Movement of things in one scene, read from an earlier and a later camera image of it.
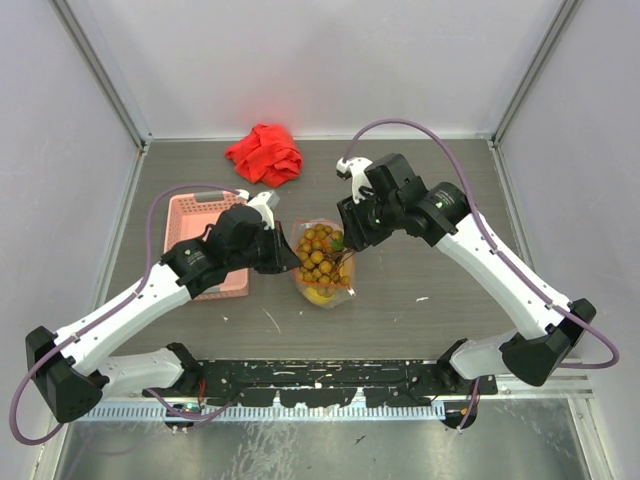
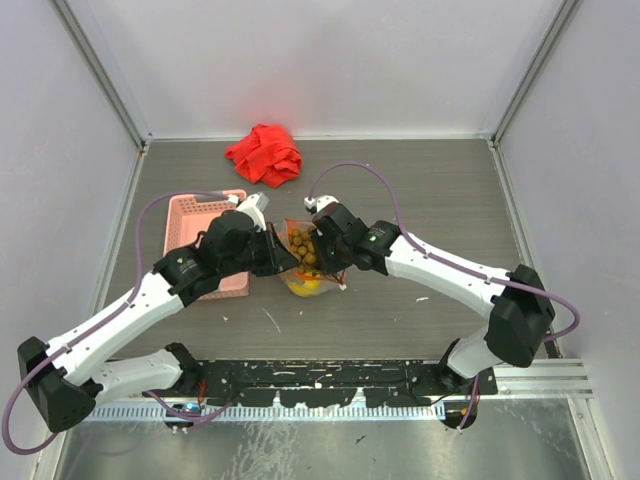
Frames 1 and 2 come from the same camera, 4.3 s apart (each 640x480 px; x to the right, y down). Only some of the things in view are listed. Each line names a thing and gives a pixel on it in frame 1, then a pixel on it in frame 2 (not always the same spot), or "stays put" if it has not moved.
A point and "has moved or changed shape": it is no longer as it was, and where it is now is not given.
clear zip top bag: (326, 276) has moved or changed shape
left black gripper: (283, 257) stays put
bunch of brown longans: (321, 255) has moved or changed shape
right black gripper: (350, 215) → (325, 263)
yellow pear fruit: (313, 294) → (309, 286)
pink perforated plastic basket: (188, 216) stays put
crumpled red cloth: (267, 154) stays put
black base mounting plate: (323, 382) stays put
